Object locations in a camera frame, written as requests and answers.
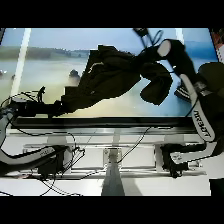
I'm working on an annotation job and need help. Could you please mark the dark green pants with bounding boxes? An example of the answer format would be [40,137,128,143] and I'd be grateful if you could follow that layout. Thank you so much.
[49,44,175,118]

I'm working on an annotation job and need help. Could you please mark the black white-striped garment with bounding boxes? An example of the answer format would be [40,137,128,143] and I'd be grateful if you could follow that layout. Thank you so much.
[173,83,201,103]

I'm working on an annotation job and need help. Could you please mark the olive garment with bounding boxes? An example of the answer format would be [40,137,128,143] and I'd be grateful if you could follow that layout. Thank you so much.
[197,61,224,99]

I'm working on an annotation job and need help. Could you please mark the red white garment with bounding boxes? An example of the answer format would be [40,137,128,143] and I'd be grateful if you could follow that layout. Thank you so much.
[209,28,224,63]

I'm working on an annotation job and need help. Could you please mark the black cable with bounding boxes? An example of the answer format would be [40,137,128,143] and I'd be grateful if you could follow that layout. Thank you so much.
[6,121,79,154]
[116,126,154,164]
[38,174,84,197]

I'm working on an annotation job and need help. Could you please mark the silver frame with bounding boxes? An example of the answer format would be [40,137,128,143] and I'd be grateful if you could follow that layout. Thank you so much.
[0,126,224,197]

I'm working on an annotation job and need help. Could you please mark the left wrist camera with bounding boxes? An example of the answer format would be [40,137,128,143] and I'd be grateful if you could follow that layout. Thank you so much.
[36,85,47,104]

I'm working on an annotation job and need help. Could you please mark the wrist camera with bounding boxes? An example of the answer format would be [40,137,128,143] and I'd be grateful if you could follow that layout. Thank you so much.
[36,85,47,104]
[132,28,150,48]

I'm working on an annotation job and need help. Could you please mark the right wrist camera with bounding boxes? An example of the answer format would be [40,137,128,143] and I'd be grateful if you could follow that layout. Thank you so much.
[132,28,150,48]

